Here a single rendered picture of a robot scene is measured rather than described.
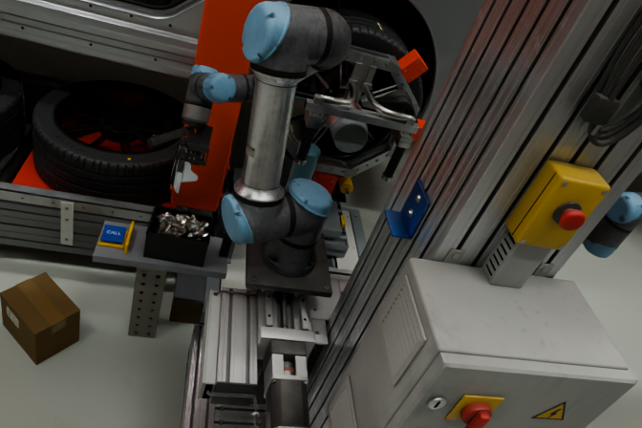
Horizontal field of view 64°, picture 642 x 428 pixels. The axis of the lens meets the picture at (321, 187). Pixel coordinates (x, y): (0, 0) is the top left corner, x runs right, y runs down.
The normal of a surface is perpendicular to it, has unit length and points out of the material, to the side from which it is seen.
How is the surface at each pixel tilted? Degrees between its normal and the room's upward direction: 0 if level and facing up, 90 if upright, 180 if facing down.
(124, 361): 0
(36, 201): 90
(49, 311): 0
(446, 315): 0
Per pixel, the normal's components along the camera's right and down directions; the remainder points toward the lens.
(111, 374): 0.29, -0.77
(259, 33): -0.80, -0.04
